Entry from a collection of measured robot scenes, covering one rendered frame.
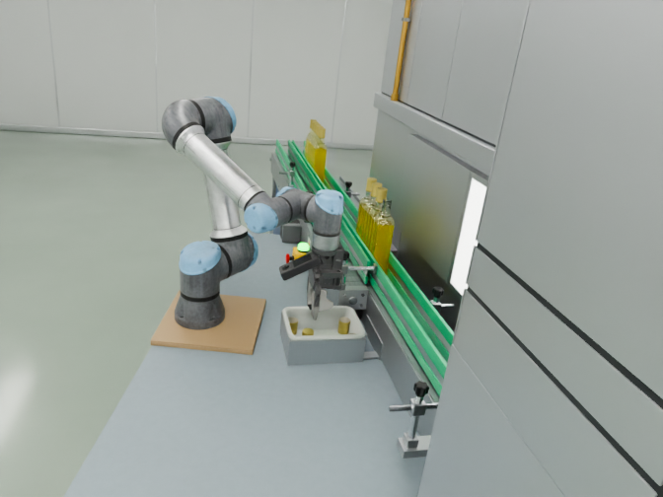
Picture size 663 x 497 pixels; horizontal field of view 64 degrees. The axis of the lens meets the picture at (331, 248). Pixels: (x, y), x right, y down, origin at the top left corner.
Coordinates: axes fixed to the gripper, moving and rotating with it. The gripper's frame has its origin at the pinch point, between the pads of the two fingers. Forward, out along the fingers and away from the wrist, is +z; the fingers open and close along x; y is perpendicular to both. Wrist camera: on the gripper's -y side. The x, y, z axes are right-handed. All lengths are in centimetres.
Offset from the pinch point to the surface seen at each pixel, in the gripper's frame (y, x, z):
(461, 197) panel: 39, -2, -36
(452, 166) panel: 39, 6, -42
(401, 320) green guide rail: 22.5, -12.2, -3.1
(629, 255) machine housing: 2, -96, -61
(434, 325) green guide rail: 29.8, -17.8, -4.7
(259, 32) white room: 56, 607, -55
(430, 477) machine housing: 2, -74, -13
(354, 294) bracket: 16.6, 11.3, 1.1
